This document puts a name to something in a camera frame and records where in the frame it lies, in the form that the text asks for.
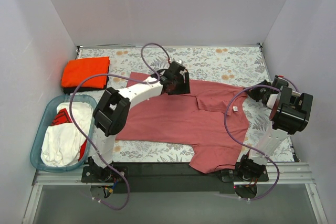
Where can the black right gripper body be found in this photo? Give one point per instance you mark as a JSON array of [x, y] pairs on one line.
[[254, 94]]

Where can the aluminium frame rail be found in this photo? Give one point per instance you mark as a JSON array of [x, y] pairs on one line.
[[289, 196]]

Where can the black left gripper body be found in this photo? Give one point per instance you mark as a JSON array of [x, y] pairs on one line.
[[185, 83]]

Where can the folded black t-shirt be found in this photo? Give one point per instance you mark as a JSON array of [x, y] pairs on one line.
[[97, 83]]

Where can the teal plastic basket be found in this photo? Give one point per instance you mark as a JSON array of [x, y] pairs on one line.
[[48, 116]]

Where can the floral tablecloth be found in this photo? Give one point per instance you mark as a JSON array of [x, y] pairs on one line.
[[237, 66]]

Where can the white t-shirt red print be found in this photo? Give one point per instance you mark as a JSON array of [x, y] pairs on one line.
[[63, 144]]

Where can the pink t-shirt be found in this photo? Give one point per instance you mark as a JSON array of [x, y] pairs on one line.
[[203, 119]]

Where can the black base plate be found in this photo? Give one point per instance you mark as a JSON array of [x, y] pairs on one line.
[[180, 177]]

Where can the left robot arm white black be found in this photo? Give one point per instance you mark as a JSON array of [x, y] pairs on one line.
[[112, 111]]

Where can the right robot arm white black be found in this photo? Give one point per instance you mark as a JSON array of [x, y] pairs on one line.
[[290, 113]]

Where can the folded orange t-shirt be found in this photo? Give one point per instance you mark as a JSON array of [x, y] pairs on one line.
[[77, 70]]

